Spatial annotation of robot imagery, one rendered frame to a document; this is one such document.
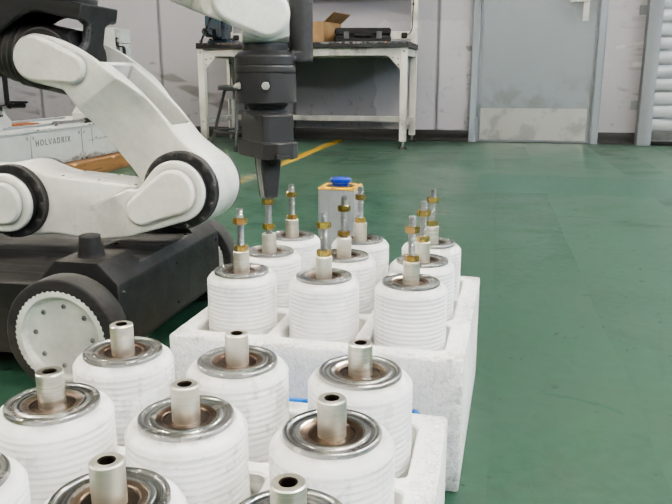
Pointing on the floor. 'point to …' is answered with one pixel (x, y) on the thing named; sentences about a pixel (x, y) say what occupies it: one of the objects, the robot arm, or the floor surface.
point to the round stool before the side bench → (219, 117)
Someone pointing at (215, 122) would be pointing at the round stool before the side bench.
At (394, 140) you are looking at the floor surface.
